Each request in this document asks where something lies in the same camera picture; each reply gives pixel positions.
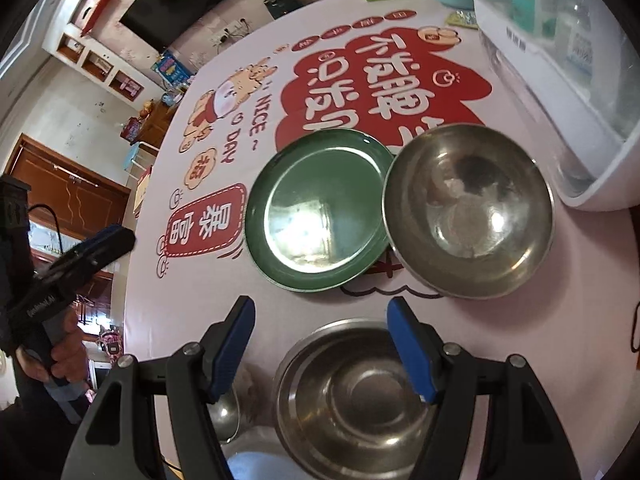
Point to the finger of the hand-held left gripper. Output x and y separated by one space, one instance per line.
107 229
95 255

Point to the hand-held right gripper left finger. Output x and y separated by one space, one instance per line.
230 350

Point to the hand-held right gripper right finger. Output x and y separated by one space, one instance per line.
410 345

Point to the small steel bowl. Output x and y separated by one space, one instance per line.
225 412

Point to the large flat-bottomed steel bowl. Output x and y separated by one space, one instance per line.
350 410

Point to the blue patterned white bowl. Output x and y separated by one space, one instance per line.
250 465

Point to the steel bowl with pink outside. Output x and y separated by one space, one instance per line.
465 210

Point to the green plate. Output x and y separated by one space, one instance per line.
310 210

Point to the person's left forearm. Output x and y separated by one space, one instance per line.
30 425

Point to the person's left hand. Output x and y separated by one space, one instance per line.
70 355

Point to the brown wooden door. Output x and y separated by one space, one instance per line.
75 195

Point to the stack of books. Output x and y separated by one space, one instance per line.
143 185

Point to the pink printed tablecloth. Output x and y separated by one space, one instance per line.
175 310

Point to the blue stool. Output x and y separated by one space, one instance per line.
135 152

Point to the red box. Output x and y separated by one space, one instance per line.
132 130

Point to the wooden cabinet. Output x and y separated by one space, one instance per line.
160 120

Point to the blue printed box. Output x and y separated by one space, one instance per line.
172 70

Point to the black television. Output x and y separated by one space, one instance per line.
185 5

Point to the black air fryer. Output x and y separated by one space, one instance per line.
282 5

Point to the white sterilizer cabinet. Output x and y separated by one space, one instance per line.
525 60

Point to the red wall shelf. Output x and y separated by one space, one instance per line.
100 10

